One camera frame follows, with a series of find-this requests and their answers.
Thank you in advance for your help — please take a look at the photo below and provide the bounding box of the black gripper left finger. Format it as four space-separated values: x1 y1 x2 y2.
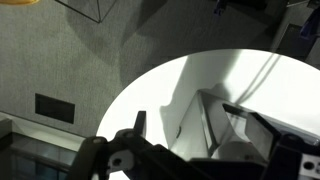
66 110 208 180

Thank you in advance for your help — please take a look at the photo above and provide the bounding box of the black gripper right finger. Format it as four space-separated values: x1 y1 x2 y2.
259 133 320 180

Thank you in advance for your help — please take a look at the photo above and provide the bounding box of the black floor outlet plate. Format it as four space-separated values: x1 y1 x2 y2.
34 93 76 125

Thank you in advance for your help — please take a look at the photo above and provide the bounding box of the dark glass window panel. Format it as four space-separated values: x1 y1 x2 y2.
0 132 78 180

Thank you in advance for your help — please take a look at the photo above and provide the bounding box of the purple clamp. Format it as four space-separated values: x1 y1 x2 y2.
299 6 320 40

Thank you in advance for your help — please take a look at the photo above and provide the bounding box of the orange round object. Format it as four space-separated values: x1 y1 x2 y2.
0 0 40 6

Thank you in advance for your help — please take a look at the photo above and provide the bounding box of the white round pedestal table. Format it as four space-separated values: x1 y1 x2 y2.
95 48 320 180

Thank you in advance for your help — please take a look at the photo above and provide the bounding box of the thin metal wire frame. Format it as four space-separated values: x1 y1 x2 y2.
54 0 118 24

